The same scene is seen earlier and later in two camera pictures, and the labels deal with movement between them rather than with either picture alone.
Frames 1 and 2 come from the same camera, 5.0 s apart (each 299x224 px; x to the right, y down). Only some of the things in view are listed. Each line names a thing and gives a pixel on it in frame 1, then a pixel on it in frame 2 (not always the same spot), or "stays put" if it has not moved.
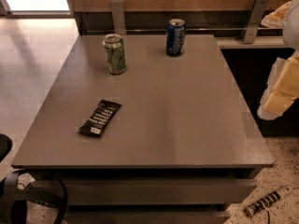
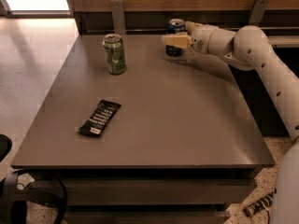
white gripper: (292, 27) to (200, 38)
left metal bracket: (119, 17) stays put
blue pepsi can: (176, 31) stays put
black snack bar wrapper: (100, 118) stays put
